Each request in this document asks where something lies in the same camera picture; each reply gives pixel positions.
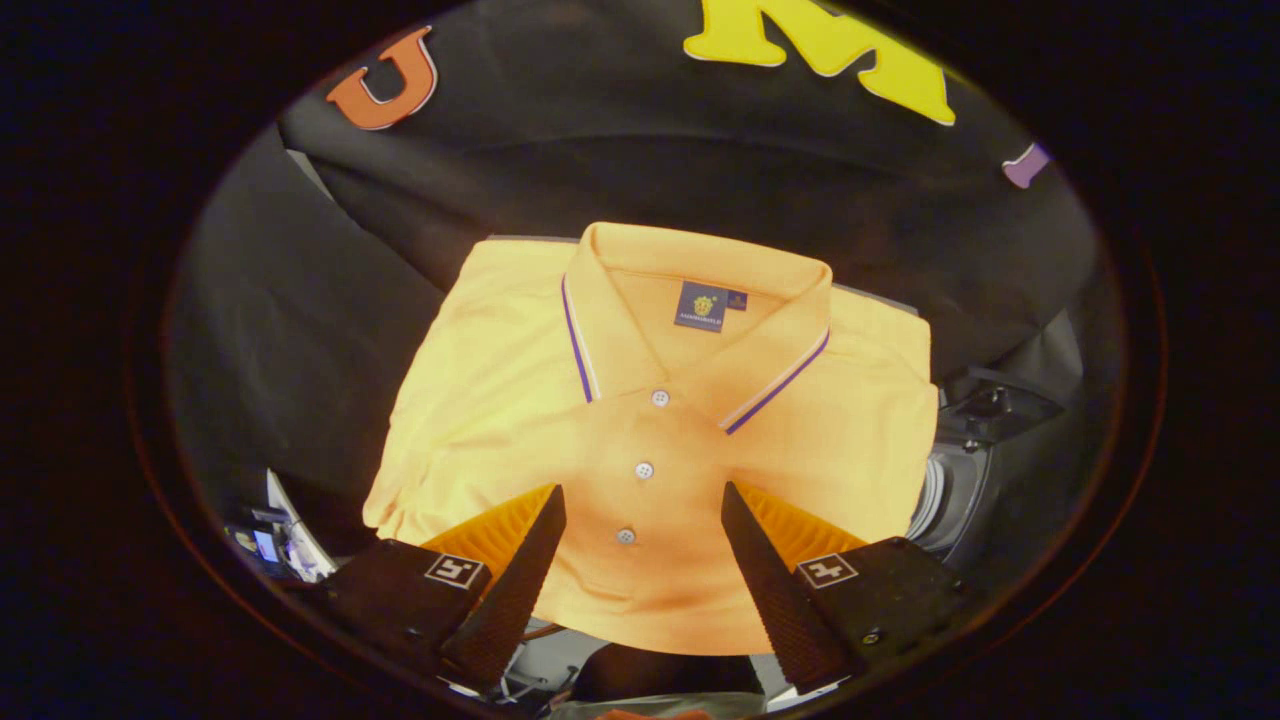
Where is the orange polo shirt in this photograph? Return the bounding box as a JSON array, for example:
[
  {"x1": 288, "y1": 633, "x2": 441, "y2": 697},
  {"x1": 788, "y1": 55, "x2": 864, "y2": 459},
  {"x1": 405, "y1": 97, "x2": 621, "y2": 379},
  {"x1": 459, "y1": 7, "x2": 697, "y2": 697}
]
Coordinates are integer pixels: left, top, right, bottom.
[{"x1": 362, "y1": 221, "x2": 941, "y2": 657}]

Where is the black backdrop cloth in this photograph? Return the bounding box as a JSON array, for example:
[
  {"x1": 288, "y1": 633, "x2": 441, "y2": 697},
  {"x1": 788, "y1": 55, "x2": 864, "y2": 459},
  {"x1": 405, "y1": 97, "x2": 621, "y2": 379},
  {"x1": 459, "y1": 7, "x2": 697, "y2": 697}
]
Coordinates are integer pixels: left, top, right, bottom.
[{"x1": 165, "y1": 0, "x2": 1131, "y2": 561}]

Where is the white equipment with screen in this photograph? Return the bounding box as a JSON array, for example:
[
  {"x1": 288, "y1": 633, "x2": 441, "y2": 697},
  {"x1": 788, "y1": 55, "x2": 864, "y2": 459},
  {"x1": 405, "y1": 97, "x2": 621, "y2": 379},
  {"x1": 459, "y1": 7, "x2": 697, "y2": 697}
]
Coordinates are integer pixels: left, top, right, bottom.
[{"x1": 225, "y1": 468, "x2": 341, "y2": 586}]

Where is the grey washing machine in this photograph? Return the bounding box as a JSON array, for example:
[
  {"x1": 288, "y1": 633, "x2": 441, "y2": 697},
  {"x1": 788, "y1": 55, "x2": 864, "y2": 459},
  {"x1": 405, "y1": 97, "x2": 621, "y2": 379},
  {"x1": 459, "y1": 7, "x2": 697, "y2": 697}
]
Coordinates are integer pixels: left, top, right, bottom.
[{"x1": 905, "y1": 440, "x2": 1006, "y2": 573}]

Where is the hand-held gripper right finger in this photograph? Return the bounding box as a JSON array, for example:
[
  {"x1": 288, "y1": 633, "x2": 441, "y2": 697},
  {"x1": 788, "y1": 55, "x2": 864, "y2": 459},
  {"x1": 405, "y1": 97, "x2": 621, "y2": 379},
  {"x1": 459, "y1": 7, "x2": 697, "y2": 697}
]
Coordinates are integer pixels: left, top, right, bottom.
[{"x1": 720, "y1": 481, "x2": 971, "y2": 698}]

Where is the dark washing machine lid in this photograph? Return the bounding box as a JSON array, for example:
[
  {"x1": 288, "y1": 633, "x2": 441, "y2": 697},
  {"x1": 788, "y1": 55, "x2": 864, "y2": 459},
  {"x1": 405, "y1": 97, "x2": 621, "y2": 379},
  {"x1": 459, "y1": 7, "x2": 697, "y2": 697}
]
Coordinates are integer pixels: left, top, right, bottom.
[{"x1": 938, "y1": 366, "x2": 1066, "y2": 451}]

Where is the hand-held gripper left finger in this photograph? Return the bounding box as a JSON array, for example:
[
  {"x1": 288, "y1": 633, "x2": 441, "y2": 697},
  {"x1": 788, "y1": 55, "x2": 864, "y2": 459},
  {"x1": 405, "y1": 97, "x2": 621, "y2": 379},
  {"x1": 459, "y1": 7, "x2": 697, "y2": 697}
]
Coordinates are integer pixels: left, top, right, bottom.
[{"x1": 320, "y1": 484, "x2": 567, "y2": 696}]

